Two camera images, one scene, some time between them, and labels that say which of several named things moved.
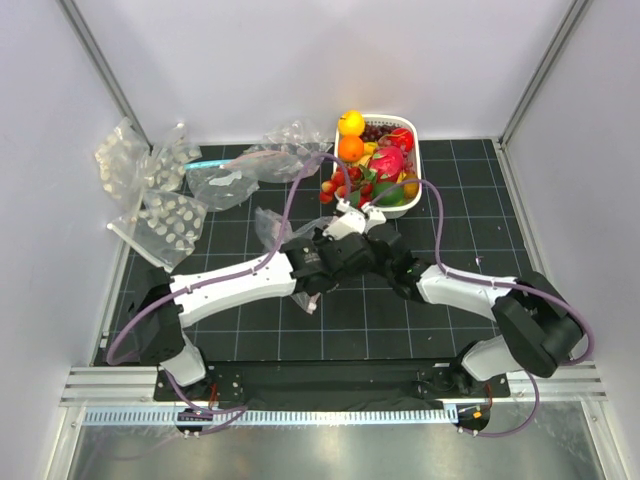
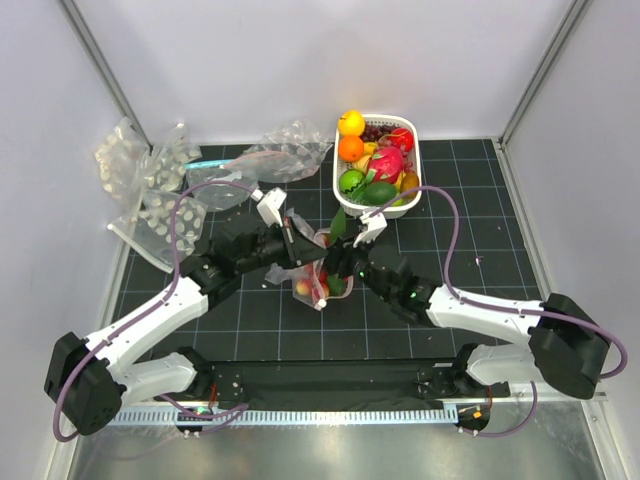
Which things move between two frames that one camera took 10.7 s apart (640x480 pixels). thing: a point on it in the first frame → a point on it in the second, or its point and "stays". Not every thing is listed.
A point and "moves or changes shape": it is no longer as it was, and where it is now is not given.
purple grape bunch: x=373 y=132 stays
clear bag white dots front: x=165 y=230 stays
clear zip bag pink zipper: x=267 y=227 moves or changes shape
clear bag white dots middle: x=165 y=165 stays
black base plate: x=340 y=384 stays
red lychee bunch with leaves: x=362 y=184 moves or changes shape
